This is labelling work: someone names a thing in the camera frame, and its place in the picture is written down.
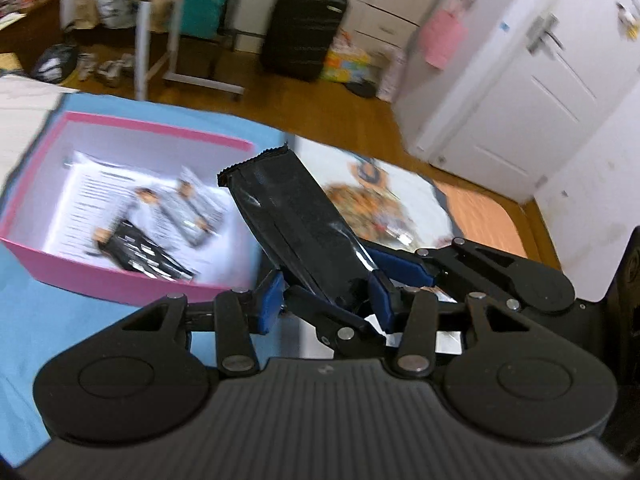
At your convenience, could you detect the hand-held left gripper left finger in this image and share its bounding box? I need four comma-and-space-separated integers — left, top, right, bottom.
117, 271, 287, 377

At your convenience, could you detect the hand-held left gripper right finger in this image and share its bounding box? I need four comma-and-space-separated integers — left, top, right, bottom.
369, 271, 538, 377

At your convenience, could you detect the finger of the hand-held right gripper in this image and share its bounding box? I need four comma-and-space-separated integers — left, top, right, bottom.
370, 239, 523, 293
285, 285, 390, 359

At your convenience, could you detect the clear bag of coated peanuts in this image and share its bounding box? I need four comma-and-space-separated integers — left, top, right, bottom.
322, 180, 438, 251

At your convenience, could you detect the large black snack packet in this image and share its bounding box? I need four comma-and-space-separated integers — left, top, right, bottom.
216, 143, 377, 313

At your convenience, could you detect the white snack bar packet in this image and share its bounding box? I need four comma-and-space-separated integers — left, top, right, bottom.
167, 170, 228, 248
112, 186, 176, 248

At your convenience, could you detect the dark brown snack packet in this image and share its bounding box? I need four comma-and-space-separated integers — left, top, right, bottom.
94, 222, 198, 282

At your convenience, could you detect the pink cardboard box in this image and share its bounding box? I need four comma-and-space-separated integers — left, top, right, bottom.
0, 111, 281, 307

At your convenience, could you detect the white plastic bag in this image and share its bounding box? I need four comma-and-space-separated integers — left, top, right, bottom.
376, 50, 408, 103

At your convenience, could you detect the striped road print bedsheet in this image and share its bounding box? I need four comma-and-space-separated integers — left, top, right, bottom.
0, 75, 531, 466

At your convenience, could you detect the colourful gift bag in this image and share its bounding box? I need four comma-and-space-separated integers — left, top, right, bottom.
320, 30, 373, 83

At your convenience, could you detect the white printed paper sheet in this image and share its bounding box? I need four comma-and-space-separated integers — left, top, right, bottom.
42, 150, 261, 291

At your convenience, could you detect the white door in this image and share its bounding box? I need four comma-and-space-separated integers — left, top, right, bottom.
430, 0, 640, 203

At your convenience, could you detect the pink hanging bag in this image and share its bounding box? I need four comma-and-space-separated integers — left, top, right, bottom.
419, 7, 468, 70

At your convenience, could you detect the black suitcase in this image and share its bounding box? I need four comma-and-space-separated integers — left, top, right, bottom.
261, 0, 349, 83

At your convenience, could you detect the small plush door ornament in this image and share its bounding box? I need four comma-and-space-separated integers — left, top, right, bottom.
615, 2, 640, 41

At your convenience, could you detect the teal tote bag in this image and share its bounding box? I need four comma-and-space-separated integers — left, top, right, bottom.
179, 0, 236, 38

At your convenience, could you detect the blue white patterned bag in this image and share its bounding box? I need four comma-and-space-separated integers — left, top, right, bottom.
95, 0, 133, 28

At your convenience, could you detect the wooden nightstand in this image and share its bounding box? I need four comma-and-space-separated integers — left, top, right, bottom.
0, 0, 66, 56

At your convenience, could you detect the silver door handle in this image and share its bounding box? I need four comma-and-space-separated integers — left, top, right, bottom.
527, 14, 566, 53

